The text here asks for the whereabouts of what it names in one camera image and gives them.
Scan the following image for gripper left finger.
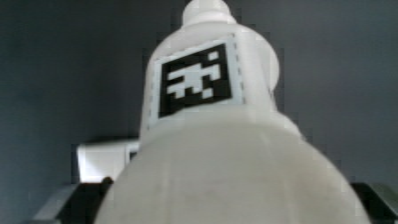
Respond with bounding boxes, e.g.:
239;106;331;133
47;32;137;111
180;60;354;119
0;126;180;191
25;177;114;224

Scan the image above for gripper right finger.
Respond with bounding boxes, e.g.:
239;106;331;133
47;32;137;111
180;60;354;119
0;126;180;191
352;182;398;224

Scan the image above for white marker plate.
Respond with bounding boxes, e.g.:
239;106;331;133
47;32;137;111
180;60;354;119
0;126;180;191
77;139;141;183

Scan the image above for white lamp bulb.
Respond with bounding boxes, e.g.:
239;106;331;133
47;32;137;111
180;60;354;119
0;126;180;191
95;0;372;224

